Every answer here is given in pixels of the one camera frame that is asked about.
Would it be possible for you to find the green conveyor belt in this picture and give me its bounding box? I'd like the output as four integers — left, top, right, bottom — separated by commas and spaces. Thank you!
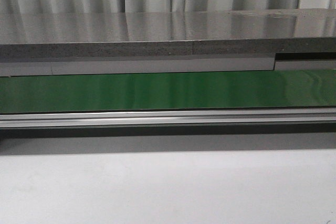
1, 70, 335, 114

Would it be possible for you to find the grey stone counter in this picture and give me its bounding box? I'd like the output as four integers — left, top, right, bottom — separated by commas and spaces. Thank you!
1, 9, 335, 77

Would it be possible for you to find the aluminium conveyor side rail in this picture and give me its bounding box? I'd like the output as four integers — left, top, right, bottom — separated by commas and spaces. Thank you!
1, 108, 335, 129

